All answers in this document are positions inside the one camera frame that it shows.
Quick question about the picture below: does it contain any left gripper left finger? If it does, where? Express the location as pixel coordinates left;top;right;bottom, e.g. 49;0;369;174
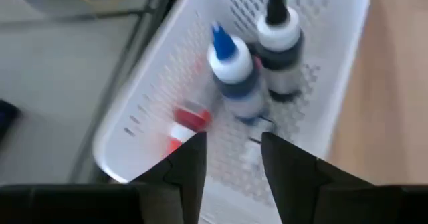
132;132;207;224

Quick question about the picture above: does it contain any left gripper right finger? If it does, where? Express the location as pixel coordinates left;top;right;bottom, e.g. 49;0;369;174
261;132;374;224

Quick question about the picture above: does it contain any orange food colouring bottle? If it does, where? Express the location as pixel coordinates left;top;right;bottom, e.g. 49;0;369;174
165;102;213;158

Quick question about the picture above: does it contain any white perforated plastic basket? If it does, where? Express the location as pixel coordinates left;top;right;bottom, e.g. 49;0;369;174
92;0;371;207

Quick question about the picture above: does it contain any blue food colouring bottle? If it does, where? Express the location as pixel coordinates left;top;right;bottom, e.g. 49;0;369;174
206;21;268;123

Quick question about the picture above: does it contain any black food colouring bottle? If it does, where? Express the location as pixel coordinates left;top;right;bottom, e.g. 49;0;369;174
255;0;306;103

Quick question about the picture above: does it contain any black aluminium table frame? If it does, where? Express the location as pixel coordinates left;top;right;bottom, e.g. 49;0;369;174
66;0;188;185

